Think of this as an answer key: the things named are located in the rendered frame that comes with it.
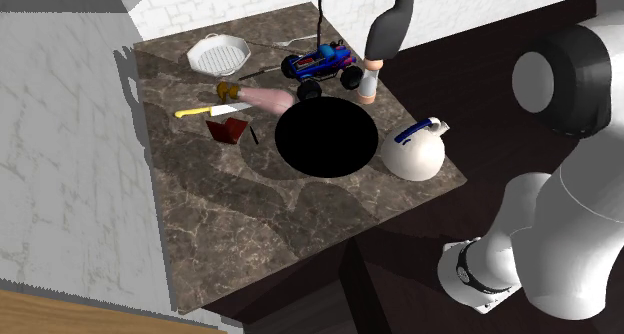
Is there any white kettle with blue handle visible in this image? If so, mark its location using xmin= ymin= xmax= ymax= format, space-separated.
xmin=379 ymin=116 xmax=451 ymax=183

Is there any brown marble top table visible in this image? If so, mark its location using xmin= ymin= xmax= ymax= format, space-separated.
xmin=133 ymin=1 xmax=469 ymax=334

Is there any pink vase with gold bow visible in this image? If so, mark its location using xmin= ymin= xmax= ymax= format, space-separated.
xmin=216 ymin=81 xmax=297 ymax=116

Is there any grey and white tall bottle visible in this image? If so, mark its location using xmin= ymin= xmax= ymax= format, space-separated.
xmin=354 ymin=0 xmax=418 ymax=106

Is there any silver fork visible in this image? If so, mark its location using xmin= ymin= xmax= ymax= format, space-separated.
xmin=272 ymin=33 xmax=319 ymax=48

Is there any blue toy monster truck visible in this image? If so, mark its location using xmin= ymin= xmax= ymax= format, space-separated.
xmin=280 ymin=0 xmax=365 ymax=103

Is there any black round bowl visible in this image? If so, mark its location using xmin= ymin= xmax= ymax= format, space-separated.
xmin=273 ymin=95 xmax=380 ymax=180

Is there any dark thin knife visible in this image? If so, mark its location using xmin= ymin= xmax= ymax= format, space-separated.
xmin=237 ymin=66 xmax=283 ymax=81

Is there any white ridged grill pan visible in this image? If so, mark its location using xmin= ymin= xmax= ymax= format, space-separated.
xmin=186 ymin=32 xmax=252 ymax=78

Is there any yellow handled knife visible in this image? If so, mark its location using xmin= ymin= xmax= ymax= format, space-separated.
xmin=173 ymin=102 xmax=254 ymax=120

